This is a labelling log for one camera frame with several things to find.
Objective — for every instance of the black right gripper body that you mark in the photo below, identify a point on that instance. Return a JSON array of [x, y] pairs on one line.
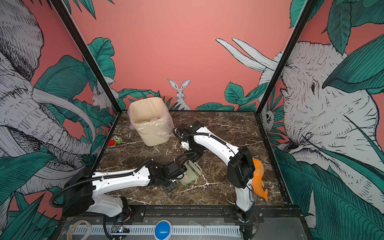
[[194, 153]]

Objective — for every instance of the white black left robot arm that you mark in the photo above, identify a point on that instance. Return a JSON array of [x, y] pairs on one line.
[[88, 191]]

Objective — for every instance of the cream plastic trash bin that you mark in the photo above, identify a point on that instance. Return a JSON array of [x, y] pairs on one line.
[[154, 103]]

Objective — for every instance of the light green hand brush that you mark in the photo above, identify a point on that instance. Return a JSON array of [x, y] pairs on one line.
[[195, 167]]

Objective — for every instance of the orange plush fish toy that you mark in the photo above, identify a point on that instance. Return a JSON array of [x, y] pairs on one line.
[[257, 182]]

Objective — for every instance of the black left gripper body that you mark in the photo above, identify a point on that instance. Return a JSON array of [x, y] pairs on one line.
[[170, 185]]

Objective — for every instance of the clear plastic bin liner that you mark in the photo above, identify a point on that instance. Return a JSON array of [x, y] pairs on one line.
[[148, 122]]

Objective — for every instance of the light green plastic dustpan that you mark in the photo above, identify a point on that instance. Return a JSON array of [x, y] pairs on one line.
[[192, 177]]

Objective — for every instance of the blue round button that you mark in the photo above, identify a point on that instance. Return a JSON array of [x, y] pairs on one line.
[[163, 230]]

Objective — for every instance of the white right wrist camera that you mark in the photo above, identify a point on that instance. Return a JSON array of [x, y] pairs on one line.
[[185, 145]]

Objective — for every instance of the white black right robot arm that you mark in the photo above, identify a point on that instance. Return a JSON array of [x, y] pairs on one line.
[[239, 161]]

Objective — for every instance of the coiled clear tube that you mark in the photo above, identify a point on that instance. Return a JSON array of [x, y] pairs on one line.
[[80, 225]]

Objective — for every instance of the white slotted cable duct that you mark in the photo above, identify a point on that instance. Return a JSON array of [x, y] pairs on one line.
[[182, 230]]

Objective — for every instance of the colourful toy block frog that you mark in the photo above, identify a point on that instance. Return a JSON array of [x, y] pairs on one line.
[[114, 142]]

